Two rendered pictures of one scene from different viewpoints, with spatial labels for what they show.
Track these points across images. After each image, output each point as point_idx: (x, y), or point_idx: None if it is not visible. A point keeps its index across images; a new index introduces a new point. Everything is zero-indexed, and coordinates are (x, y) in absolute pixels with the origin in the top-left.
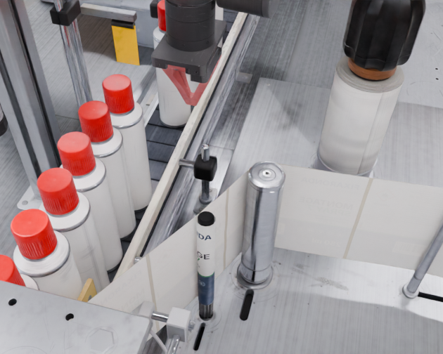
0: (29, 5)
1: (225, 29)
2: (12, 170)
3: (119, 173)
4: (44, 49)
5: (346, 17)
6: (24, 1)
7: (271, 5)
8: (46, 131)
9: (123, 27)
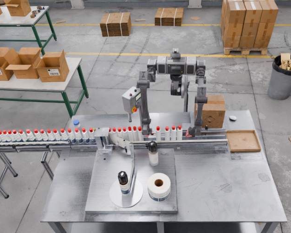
0: (262, 105)
1: (150, 133)
2: None
3: (134, 134)
4: (174, 119)
5: (209, 161)
6: (263, 103)
7: (143, 133)
8: (142, 126)
9: None
